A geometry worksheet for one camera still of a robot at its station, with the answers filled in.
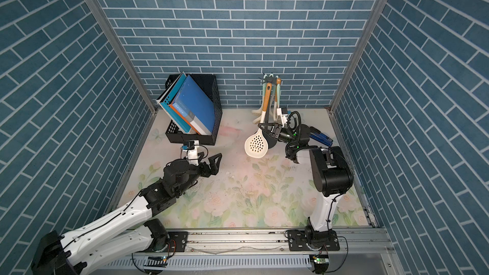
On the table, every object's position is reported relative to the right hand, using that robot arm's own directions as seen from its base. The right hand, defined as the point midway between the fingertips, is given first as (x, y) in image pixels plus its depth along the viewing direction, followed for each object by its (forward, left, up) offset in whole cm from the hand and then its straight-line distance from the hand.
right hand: (261, 129), depth 83 cm
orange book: (+5, +37, -2) cm, 37 cm away
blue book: (+24, +39, -10) cm, 47 cm away
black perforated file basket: (+31, +31, 0) cm, 44 cm away
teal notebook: (+8, +44, +8) cm, 45 cm away
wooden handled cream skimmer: (-4, +2, -8) cm, 9 cm away
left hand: (-14, +16, -1) cm, 22 cm away
